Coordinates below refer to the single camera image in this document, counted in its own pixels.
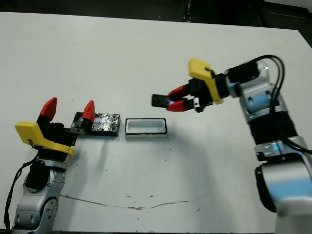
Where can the black box lid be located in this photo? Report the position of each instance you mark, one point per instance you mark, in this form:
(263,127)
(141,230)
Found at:
(104,124)

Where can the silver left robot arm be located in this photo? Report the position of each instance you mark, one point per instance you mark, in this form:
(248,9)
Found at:
(36,200)

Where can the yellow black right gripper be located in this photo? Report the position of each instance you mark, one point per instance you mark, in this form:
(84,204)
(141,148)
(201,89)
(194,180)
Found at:
(207,85)

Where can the white background object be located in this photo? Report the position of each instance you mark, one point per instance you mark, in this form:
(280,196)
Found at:
(292,3)

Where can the small black camera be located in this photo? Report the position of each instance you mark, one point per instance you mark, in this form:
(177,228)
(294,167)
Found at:
(159,100)

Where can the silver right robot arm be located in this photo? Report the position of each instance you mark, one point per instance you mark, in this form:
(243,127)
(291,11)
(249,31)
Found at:
(263,97)

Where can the white box base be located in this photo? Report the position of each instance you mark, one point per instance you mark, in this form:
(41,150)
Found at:
(146,136)

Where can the black background post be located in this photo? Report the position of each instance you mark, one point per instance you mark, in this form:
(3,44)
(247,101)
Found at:
(187,13)

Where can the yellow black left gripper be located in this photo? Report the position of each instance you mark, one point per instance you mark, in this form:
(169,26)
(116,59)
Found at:
(53,136)

